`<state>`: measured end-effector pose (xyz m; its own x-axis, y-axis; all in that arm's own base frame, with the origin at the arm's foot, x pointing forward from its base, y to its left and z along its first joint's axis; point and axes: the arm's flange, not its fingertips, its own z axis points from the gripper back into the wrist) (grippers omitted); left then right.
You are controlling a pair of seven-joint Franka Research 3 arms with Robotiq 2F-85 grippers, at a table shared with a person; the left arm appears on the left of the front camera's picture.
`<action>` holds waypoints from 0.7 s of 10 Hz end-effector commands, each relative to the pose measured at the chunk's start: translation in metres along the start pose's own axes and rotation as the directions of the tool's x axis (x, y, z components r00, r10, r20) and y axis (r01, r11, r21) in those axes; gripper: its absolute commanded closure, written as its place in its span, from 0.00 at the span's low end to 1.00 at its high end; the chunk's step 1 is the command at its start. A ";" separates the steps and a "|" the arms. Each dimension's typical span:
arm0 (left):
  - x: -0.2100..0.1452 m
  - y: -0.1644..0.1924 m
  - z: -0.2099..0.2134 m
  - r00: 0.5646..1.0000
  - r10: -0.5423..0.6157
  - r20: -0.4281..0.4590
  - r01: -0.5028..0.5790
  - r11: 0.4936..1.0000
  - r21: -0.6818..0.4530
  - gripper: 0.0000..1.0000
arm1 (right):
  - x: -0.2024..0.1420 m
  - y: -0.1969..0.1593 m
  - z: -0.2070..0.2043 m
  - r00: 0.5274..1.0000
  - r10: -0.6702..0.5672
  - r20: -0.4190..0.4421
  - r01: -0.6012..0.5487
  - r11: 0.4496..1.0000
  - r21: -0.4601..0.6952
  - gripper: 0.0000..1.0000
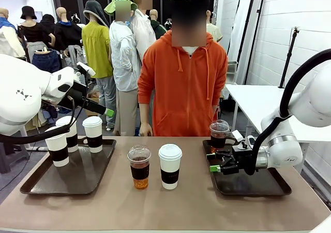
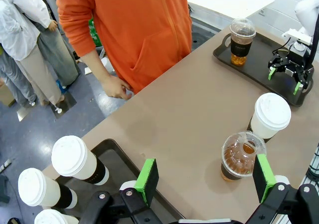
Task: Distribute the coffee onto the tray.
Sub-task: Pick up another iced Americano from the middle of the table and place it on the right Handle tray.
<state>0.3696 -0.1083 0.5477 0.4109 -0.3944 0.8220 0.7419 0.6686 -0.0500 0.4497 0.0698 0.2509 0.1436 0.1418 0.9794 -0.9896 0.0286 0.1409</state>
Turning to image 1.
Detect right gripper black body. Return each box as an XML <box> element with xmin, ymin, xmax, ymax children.
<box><xmin>232</xmin><ymin>144</ymin><xmax>257</xmax><ymax>172</ymax></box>

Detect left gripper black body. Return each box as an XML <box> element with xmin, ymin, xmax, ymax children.
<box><xmin>58</xmin><ymin>80</ymin><xmax>90</xmax><ymax>108</ymax></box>

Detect clear iced tea cup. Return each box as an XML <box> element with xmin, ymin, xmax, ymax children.
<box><xmin>209</xmin><ymin>119</ymin><xmax>230</xmax><ymax>153</ymax></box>
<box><xmin>127</xmin><ymin>144</ymin><xmax>152</xmax><ymax>190</ymax></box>

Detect white paper coffee cup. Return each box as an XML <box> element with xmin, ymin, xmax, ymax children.
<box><xmin>44</xmin><ymin>125</ymin><xmax>70</xmax><ymax>168</ymax></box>
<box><xmin>55</xmin><ymin>115</ymin><xmax>79</xmax><ymax>153</ymax></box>
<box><xmin>82</xmin><ymin>115</ymin><xmax>103</xmax><ymax>154</ymax></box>
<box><xmin>158</xmin><ymin>144</ymin><xmax>183</xmax><ymax>191</ymax></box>

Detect person's right forearm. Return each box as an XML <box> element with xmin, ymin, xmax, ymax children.
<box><xmin>139</xmin><ymin>102</ymin><xmax>152</xmax><ymax>125</ymax></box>

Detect brown plastic tray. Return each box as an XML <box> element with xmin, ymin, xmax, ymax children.
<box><xmin>202</xmin><ymin>139</ymin><xmax>292</xmax><ymax>197</ymax></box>
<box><xmin>20</xmin><ymin>139</ymin><xmax>117</xmax><ymax>196</ymax></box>

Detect person's right hand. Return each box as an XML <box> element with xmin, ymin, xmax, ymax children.
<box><xmin>139</xmin><ymin>122</ymin><xmax>154</xmax><ymax>137</ymax></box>

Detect cardboard box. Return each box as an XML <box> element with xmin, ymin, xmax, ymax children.
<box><xmin>86</xmin><ymin>90</ymin><xmax>101</xmax><ymax>117</ymax></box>

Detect mannequin torso in jeans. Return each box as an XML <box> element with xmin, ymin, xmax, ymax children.
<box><xmin>31</xmin><ymin>49</ymin><xmax>62</xmax><ymax>75</ymax></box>

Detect mannequin in yellow-green shirt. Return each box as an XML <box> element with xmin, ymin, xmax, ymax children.
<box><xmin>82</xmin><ymin>0</ymin><xmax>117</xmax><ymax>129</ymax></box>

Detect mannequin in white shirt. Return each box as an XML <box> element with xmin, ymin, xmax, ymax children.
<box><xmin>104</xmin><ymin>0</ymin><xmax>142</xmax><ymax>137</ymax></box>

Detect mannequin in black jacket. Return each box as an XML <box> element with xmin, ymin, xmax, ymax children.
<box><xmin>53</xmin><ymin>7</ymin><xmax>86</xmax><ymax>69</ymax></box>

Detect mannequin in black top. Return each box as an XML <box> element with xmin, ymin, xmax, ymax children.
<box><xmin>18</xmin><ymin>6</ymin><xmax>56</xmax><ymax>63</ymax></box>

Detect person in orange hoodie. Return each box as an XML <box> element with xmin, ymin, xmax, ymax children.
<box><xmin>138</xmin><ymin>0</ymin><xmax>229</xmax><ymax>137</ymax></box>

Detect metal rack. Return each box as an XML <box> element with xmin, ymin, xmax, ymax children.
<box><xmin>227</xmin><ymin>61</ymin><xmax>238</xmax><ymax>85</ymax></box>

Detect grey hood hat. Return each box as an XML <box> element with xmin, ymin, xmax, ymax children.
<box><xmin>83</xmin><ymin>0</ymin><xmax>111</xmax><ymax>28</ymax></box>

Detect tall bald mannequin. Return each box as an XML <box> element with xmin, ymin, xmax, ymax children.
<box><xmin>130</xmin><ymin>0</ymin><xmax>157</xmax><ymax>62</ymax></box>

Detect black bucket hat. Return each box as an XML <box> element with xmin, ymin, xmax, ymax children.
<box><xmin>20</xmin><ymin>6</ymin><xmax>38</xmax><ymax>21</ymax></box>

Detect mannequin in dark hoodie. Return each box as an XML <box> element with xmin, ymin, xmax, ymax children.
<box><xmin>149</xmin><ymin>9</ymin><xmax>168</xmax><ymax>40</ymax></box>

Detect black tripod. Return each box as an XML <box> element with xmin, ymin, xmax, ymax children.
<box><xmin>278</xmin><ymin>27</ymin><xmax>300</xmax><ymax>89</ymax></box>

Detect black light stand pole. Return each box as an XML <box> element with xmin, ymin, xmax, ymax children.
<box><xmin>244</xmin><ymin>0</ymin><xmax>268</xmax><ymax>85</ymax></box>

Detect mannequin in cream shirt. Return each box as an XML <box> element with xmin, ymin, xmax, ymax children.
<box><xmin>206</xmin><ymin>9</ymin><xmax>223</xmax><ymax>42</ymax></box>

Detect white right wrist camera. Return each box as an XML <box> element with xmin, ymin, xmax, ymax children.
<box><xmin>231</xmin><ymin>129</ymin><xmax>257</xmax><ymax>148</ymax></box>

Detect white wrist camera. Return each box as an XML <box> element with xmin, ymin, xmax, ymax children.
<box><xmin>231</xmin><ymin>129</ymin><xmax>257</xmax><ymax>148</ymax></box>
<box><xmin>76</xmin><ymin>61</ymin><xmax>96</xmax><ymax>77</ymax></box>

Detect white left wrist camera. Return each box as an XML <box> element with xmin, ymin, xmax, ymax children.
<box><xmin>76</xmin><ymin>61</ymin><xmax>96</xmax><ymax>77</ymax></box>

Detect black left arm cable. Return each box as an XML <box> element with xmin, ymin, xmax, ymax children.
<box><xmin>0</xmin><ymin>86</ymin><xmax>90</xmax><ymax>144</ymax></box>

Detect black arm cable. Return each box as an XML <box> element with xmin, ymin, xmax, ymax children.
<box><xmin>243</xmin><ymin>49</ymin><xmax>331</xmax><ymax>176</ymax></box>
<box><xmin>0</xmin><ymin>86</ymin><xmax>90</xmax><ymax>144</ymax></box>

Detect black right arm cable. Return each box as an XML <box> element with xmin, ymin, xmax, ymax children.
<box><xmin>243</xmin><ymin>49</ymin><xmax>331</xmax><ymax>176</ymax></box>

